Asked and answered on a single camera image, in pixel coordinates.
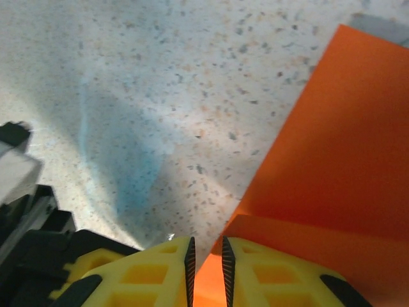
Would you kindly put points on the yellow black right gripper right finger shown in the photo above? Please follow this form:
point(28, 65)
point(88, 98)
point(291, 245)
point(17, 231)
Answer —
point(271, 281)

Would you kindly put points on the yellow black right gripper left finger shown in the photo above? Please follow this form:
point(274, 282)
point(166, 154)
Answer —
point(150, 278)

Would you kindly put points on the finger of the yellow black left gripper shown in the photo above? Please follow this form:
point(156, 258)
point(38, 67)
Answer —
point(96, 260)

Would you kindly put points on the orange square paper sheet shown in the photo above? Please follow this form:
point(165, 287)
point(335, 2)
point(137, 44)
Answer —
point(335, 144)

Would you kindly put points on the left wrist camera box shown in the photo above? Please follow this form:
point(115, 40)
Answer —
point(16, 172)

